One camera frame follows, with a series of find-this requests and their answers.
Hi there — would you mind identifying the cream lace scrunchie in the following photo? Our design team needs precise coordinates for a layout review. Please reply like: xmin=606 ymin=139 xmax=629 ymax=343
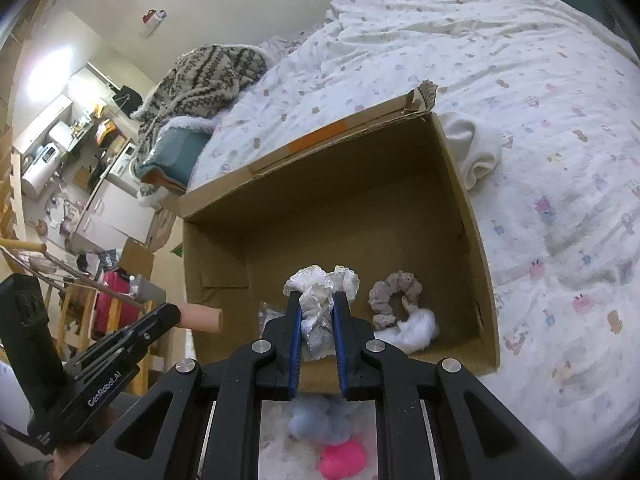
xmin=283 ymin=263 xmax=362 ymax=361

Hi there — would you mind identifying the white folded cloth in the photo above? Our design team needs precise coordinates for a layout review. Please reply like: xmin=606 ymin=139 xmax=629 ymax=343
xmin=440 ymin=111 xmax=502 ymax=191

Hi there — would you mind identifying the white washing machine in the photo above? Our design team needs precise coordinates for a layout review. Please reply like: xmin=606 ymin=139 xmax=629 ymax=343
xmin=115 ymin=142 xmax=143 ymax=196

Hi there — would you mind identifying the white fluffy sock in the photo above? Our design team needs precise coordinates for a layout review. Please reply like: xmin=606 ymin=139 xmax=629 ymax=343
xmin=372 ymin=307 xmax=441 ymax=353

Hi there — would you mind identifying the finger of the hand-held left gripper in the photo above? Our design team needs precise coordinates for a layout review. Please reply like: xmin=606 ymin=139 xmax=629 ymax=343
xmin=65 ymin=302 xmax=182 ymax=376

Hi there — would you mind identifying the teal pillow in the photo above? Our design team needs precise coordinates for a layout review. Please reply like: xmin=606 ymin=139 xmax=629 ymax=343
xmin=136 ymin=127 xmax=211 ymax=193

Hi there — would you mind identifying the white kitchen appliance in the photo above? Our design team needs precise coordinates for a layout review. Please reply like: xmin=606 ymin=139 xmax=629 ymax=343
xmin=20 ymin=142 xmax=66 ymax=198

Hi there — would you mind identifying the patterned knitted blanket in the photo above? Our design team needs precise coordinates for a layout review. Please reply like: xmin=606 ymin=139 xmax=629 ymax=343
xmin=131 ymin=45 xmax=268 ymax=206

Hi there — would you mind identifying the brown cardboard tube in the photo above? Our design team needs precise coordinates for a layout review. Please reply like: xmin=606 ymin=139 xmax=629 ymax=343
xmin=179 ymin=304 xmax=223 ymax=333

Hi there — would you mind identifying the brown cardboard box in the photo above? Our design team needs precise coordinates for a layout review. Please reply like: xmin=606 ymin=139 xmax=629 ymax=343
xmin=177 ymin=82 xmax=502 ymax=396

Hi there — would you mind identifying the light blue fluffy plush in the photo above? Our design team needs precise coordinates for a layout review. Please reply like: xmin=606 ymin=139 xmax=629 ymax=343
xmin=289 ymin=394 xmax=358 ymax=446

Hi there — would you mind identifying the pink octopus toy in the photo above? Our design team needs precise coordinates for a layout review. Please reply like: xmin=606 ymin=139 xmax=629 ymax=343
xmin=319 ymin=440 xmax=368 ymax=479

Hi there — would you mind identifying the red white wall decoration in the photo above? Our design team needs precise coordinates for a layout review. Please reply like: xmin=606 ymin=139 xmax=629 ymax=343
xmin=140 ymin=7 xmax=168 ymax=38

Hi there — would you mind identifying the pink grey scrunchie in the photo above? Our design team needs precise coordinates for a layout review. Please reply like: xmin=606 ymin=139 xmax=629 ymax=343
xmin=368 ymin=270 xmax=425 ymax=330

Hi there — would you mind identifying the yellow wooden rack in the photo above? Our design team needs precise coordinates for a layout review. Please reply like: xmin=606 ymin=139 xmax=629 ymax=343
xmin=52 ymin=280 xmax=101 ymax=361

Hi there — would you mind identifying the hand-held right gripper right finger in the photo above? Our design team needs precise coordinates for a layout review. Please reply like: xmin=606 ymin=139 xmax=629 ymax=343
xmin=331 ymin=290 xmax=576 ymax=480

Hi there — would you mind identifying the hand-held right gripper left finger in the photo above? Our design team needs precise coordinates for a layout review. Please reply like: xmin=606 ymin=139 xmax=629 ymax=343
xmin=50 ymin=290 xmax=303 ymax=480

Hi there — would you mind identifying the small cardboard box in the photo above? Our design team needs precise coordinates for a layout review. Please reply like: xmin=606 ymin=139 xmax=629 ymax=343
xmin=120 ymin=237 xmax=156 ymax=286

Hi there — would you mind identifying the red suitcase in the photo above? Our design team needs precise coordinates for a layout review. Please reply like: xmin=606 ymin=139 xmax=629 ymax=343
xmin=95 ymin=270 xmax=133 ymax=336

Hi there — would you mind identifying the grey bin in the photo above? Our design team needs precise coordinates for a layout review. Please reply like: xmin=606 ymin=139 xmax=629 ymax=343
xmin=131 ymin=275 xmax=168 ymax=313

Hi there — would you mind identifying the white kitchen cabinet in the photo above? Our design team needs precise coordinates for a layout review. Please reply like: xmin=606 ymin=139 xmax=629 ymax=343
xmin=75 ymin=180 xmax=158 ymax=253

